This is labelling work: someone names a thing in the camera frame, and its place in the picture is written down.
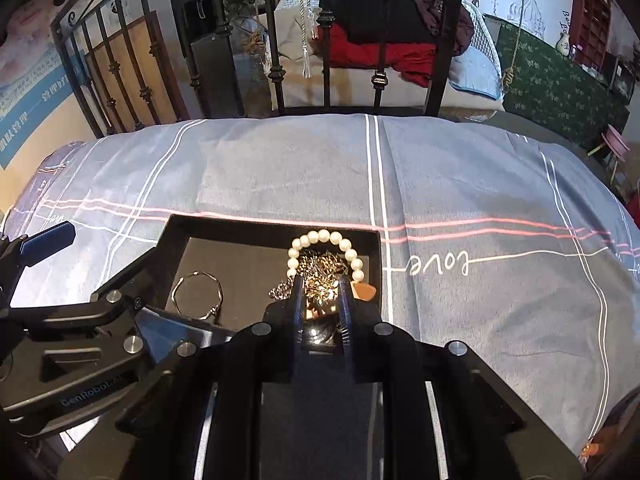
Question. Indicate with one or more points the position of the red phone booth cabinet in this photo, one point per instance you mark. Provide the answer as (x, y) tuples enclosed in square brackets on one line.
[(589, 27)]

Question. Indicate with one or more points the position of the red garment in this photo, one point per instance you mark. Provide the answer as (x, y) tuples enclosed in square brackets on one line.
[(413, 62)]

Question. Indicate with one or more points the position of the black iron bed frame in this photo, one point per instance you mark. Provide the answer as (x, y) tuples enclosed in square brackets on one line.
[(100, 108)]

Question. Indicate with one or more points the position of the right human hand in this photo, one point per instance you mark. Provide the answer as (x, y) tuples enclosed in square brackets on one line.
[(594, 450)]

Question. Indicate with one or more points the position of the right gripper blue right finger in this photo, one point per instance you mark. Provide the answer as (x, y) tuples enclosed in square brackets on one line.
[(446, 413)]

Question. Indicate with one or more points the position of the black garment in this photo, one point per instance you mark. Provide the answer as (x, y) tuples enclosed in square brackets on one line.
[(364, 21)]

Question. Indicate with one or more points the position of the black jewelry tray box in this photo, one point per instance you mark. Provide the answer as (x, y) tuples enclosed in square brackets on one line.
[(248, 257)]

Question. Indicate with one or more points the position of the pink stool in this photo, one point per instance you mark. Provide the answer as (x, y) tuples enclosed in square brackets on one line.
[(614, 141)]

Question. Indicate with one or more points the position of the white ceramic vase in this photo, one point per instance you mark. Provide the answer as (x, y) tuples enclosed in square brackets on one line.
[(563, 44)]

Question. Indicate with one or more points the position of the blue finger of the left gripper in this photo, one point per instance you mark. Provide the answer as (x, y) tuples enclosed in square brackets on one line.
[(109, 302), (26, 251)]

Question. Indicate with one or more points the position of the dark maroon jacket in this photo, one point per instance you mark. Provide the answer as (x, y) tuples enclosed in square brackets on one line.
[(433, 14)]

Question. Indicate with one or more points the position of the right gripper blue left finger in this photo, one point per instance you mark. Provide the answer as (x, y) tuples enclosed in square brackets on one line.
[(199, 416)]

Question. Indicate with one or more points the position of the thin gold bangle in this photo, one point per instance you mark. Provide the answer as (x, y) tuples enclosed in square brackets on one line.
[(197, 295)]

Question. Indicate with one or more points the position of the green patterned table cloth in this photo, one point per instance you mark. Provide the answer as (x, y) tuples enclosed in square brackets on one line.
[(554, 92)]

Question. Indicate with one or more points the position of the white wicker swing chair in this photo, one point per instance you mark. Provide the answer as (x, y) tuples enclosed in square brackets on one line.
[(473, 83)]

